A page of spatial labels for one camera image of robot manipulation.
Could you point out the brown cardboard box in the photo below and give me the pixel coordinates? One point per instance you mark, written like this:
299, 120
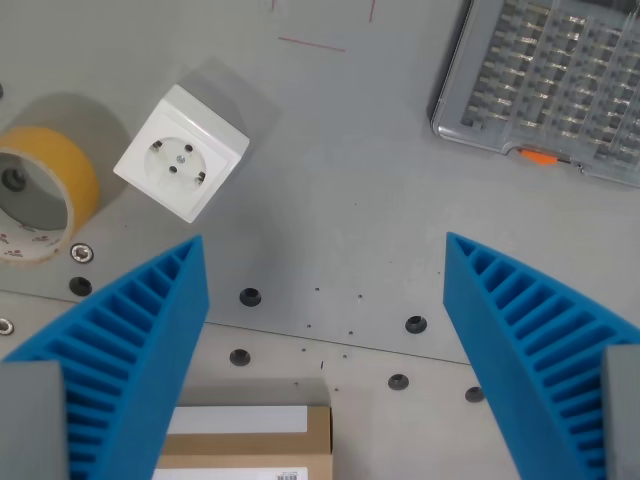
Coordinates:
250, 442

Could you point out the silver table screw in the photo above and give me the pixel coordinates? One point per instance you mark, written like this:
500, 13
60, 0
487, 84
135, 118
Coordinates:
4, 327
82, 253

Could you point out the clear plastic screwdriver bit case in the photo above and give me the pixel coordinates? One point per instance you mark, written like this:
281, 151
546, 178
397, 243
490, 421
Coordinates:
545, 85

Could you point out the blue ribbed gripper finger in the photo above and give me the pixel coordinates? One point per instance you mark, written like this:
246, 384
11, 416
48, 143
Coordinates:
530, 325
125, 330

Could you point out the white electrical socket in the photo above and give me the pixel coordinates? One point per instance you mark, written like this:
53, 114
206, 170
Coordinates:
180, 152

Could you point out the yellow adhesive tape roll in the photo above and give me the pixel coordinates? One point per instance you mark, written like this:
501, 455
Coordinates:
60, 170

